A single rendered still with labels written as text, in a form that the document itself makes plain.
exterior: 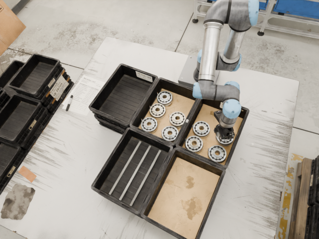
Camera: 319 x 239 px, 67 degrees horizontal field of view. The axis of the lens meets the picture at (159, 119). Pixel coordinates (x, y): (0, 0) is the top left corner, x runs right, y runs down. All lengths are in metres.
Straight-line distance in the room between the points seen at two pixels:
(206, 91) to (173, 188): 0.57
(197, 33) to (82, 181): 2.31
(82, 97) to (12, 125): 0.81
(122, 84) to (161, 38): 1.58
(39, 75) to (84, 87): 0.68
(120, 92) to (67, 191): 0.72
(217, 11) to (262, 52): 1.95
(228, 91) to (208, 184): 0.53
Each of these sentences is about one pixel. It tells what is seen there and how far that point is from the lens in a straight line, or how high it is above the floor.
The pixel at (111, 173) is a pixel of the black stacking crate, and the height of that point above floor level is 0.83.
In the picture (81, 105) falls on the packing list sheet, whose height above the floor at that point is 0.70.
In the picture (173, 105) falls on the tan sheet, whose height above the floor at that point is 0.83.
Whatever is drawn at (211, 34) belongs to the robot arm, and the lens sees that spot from 1.21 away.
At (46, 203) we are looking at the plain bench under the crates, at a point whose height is 0.70.
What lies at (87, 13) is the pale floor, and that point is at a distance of 3.83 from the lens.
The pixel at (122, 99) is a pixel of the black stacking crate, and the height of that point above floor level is 0.83.
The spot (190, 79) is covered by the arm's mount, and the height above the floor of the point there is 0.81.
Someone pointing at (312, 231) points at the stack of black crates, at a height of 0.27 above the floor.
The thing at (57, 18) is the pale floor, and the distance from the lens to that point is 3.92.
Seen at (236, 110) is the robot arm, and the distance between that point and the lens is 1.09.
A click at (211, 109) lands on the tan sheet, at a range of 1.57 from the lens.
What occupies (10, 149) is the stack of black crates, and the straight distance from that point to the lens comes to 2.53.
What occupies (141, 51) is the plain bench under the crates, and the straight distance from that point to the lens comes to 2.08.
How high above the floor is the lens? 2.17
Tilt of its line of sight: 61 degrees down
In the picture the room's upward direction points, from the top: 9 degrees counter-clockwise
